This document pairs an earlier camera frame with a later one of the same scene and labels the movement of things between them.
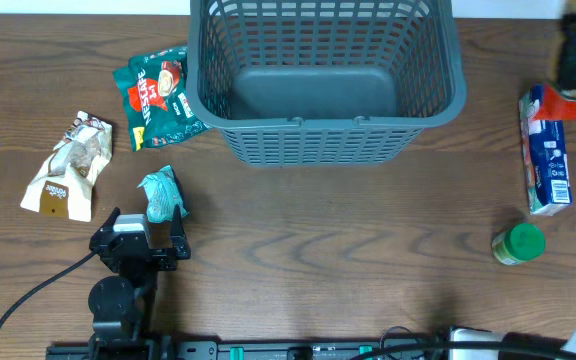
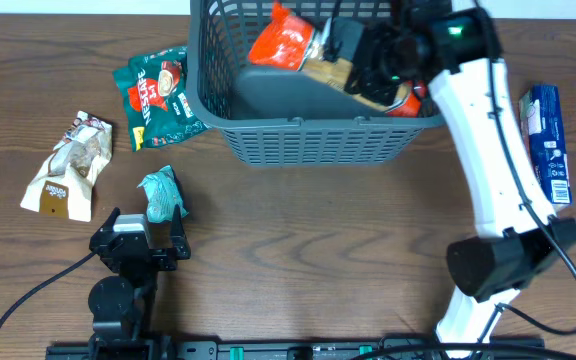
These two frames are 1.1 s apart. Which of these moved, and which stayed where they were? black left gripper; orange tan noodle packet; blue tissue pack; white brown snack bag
Moved: orange tan noodle packet
Stayed: blue tissue pack; white brown snack bag; black left gripper
